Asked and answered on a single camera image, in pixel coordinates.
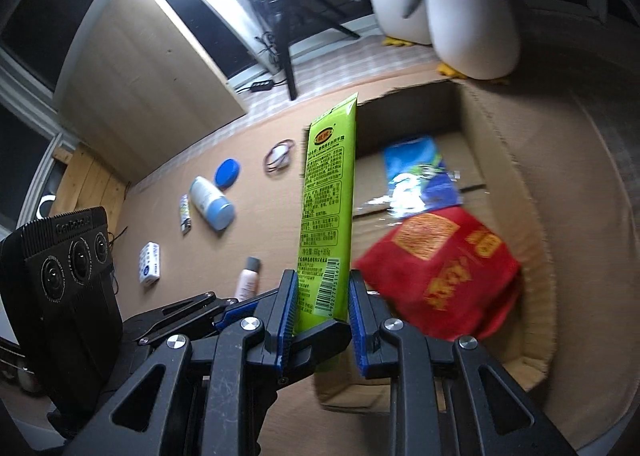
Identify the small pink bottle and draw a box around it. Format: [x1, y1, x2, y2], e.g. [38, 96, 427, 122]
[234, 257, 262, 302]

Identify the white tissue pack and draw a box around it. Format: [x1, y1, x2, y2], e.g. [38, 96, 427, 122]
[139, 241, 160, 287]

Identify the small striped tube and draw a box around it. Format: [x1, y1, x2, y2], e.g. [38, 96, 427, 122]
[179, 195, 192, 235]

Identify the green toothpaste tube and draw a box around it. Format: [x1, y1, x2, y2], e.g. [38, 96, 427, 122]
[294, 94, 358, 333]

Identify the white blue-capped lotion bottle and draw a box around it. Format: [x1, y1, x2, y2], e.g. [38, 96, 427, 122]
[189, 176, 235, 233]

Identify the blue round lid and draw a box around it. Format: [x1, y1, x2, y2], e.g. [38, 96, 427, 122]
[214, 158, 241, 190]

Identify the cable with white plug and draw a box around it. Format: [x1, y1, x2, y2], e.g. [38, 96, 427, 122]
[262, 137, 298, 174]

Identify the pine plank headboard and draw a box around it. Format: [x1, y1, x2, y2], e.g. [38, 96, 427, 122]
[50, 144, 126, 235]

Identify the red snack bag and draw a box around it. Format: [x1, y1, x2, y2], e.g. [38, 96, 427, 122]
[355, 207, 522, 341]

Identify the blue snack packet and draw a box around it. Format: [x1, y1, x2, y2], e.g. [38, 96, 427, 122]
[383, 136, 462, 220]

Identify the light wooden board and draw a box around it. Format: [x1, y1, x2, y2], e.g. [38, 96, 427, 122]
[53, 0, 246, 183]

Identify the black power strip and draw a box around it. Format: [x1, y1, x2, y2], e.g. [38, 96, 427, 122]
[236, 78, 277, 94]

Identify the brown cardboard box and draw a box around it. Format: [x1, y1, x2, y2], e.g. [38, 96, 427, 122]
[327, 78, 556, 391]

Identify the black tripod stand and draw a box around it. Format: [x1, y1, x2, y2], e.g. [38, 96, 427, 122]
[254, 0, 360, 100]

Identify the small grey penguin plush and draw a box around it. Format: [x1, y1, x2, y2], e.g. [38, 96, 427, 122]
[425, 0, 521, 81]

